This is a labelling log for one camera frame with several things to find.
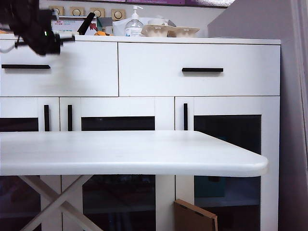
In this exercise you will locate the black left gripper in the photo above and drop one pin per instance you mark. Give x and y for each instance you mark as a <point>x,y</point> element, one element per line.
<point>44,42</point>

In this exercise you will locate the wide white drawer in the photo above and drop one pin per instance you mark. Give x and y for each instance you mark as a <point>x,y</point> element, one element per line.
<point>84,72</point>
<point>149,72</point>

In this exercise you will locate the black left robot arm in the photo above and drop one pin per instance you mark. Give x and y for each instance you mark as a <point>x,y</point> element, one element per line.
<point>19,14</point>

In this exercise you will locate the white box red print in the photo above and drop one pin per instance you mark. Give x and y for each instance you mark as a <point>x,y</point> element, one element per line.
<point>67,25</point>

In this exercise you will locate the black flat bar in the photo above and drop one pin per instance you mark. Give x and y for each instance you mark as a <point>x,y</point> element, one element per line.
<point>85,24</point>

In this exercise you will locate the orange object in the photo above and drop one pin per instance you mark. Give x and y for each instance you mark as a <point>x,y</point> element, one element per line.
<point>101,34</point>

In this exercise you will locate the grey card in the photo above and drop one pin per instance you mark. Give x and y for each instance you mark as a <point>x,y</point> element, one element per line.
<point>106,22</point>

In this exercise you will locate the white wipes pack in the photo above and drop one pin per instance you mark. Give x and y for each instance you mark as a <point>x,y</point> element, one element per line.
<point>119,27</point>

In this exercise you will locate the clear pump sanitizer bottle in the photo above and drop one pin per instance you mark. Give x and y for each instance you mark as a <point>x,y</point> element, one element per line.
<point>134,26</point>

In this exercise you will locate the white glass cabinet door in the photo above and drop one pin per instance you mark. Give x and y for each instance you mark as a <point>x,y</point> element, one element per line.
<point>226,106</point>
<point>54,113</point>
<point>115,107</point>

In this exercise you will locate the beige pulp cup tray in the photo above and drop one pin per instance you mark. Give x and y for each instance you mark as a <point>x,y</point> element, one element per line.
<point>158,30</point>

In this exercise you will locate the white sideboard cabinet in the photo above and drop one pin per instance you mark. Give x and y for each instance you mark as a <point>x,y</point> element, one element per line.
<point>164,113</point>

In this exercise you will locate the white table leg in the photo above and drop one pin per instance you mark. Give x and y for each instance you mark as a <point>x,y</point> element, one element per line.
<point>79,184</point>
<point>36,186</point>

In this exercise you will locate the brown cardboard sheet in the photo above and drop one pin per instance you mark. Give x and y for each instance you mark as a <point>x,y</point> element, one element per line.
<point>190,216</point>

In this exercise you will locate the beige dimmer wall switch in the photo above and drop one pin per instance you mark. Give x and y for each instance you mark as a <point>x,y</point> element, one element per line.
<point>98,11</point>
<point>118,14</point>
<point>59,10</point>
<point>77,11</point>

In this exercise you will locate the purple wall poster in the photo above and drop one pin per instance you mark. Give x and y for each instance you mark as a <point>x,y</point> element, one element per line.
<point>156,1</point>

